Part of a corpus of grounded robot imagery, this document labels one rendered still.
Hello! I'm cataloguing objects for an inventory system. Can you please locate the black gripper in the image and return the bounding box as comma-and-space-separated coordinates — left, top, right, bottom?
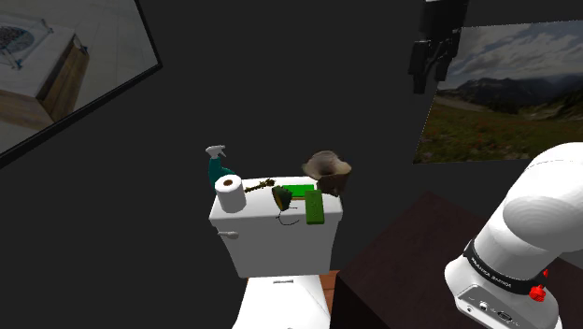
408, 0, 470, 95

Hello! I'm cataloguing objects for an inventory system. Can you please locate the bright green flat box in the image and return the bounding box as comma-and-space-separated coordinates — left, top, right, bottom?
282, 183, 317, 201

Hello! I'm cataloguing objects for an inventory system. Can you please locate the green remote control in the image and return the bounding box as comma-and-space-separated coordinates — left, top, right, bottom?
304, 190, 326, 226

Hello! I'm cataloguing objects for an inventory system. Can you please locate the dark brown robot stand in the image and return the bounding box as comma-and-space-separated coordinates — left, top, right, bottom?
330, 190, 583, 329

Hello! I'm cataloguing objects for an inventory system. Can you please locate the teal spray bottle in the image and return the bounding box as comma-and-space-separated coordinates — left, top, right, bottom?
205, 144, 236, 195

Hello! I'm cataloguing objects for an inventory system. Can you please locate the white toilet paper roll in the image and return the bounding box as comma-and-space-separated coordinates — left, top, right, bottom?
214, 174, 248, 214

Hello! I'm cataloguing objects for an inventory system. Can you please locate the mountain landscape wall picture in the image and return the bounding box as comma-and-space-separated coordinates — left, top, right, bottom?
412, 20, 583, 165

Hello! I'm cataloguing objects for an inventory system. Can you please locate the dark green corded round device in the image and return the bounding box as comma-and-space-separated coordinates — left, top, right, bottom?
271, 185, 300, 227

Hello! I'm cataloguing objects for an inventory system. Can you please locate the black framed wall mirror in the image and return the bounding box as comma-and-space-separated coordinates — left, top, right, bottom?
0, 0, 164, 170

